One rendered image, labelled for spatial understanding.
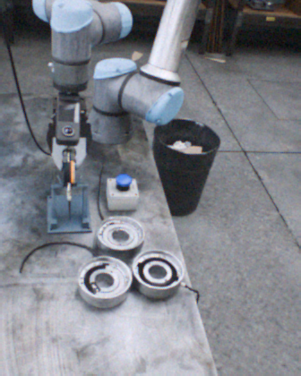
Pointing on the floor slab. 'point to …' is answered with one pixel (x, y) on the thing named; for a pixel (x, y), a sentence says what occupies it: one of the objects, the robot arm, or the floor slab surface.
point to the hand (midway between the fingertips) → (68, 166)
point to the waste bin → (184, 162)
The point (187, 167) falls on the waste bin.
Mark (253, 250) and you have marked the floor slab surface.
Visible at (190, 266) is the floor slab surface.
